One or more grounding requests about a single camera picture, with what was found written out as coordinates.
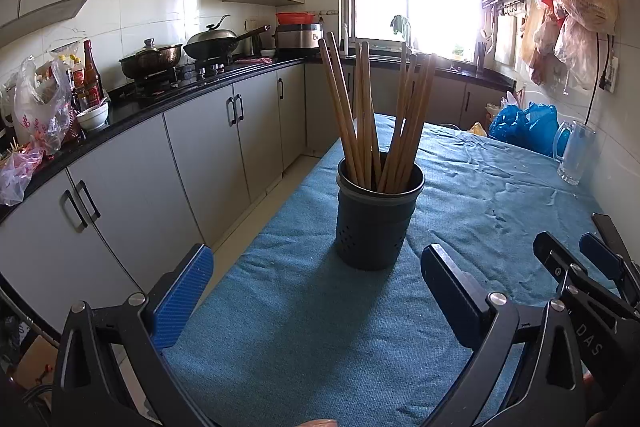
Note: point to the dark cooking pot with lid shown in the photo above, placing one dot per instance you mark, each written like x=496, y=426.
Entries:
x=150, y=59

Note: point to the dark grey chopstick holder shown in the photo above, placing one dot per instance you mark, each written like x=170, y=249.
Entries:
x=377, y=227

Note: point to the group of wooden chopsticks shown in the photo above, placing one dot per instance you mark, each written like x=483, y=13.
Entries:
x=365, y=117

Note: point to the white ceramic bowl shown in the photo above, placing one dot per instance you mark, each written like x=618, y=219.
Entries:
x=92, y=117

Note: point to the person's left hand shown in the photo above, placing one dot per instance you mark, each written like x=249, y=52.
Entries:
x=320, y=423

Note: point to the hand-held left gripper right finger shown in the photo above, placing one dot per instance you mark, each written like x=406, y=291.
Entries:
x=447, y=302

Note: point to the pink plastic bag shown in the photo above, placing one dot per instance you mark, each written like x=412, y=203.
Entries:
x=17, y=174

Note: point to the person's right hand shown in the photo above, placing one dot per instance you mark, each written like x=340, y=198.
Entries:
x=606, y=419

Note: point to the blue tablecloth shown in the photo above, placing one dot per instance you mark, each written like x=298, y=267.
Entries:
x=310, y=332

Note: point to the red plastic basin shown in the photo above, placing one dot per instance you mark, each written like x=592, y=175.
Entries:
x=296, y=18

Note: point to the black wok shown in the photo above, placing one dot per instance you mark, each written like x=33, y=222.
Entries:
x=215, y=44

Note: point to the white plastic bottle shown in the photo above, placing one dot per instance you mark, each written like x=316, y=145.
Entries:
x=345, y=39

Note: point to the white plastic bag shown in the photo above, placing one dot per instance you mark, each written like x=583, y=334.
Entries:
x=510, y=102

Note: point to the clear glass mug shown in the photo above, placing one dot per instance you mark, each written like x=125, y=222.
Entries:
x=575, y=152

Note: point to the steel rice cooker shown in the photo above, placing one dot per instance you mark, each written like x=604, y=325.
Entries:
x=297, y=41

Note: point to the black kitchen countertop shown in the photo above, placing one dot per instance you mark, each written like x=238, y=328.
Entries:
x=150, y=99

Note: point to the black gas stove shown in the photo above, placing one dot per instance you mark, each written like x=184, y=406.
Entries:
x=190, y=72

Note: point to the hanging plastic bags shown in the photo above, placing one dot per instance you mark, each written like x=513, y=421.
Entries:
x=575, y=7

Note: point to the cardboard box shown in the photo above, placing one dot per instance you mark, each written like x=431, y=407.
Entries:
x=35, y=359

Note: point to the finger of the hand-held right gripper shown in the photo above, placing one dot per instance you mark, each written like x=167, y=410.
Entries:
x=555, y=254
x=602, y=254

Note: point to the blue plastic bag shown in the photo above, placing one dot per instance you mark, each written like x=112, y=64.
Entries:
x=540, y=129
x=506, y=127

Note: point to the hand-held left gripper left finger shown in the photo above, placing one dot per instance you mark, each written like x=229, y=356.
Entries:
x=182, y=292

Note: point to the white power strip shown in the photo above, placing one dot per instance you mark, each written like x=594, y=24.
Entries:
x=611, y=74

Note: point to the brown sauce bottles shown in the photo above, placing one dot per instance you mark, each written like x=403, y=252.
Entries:
x=90, y=77

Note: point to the dark utensil cup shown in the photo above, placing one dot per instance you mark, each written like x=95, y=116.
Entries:
x=481, y=57

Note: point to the clear plastic bag red print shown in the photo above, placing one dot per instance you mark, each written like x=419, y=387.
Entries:
x=40, y=107

